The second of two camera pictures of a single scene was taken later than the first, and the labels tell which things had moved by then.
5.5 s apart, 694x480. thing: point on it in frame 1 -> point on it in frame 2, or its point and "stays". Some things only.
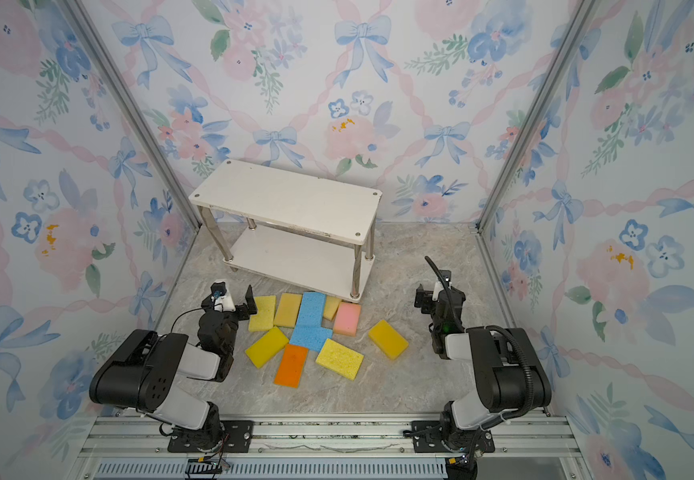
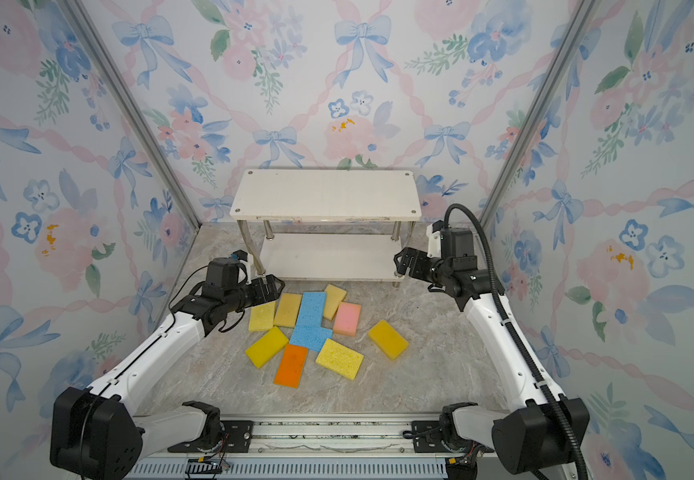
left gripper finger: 249,298 -> 274,286
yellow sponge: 388,339 stays
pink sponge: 347,319 stays
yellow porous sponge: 340,359 stays
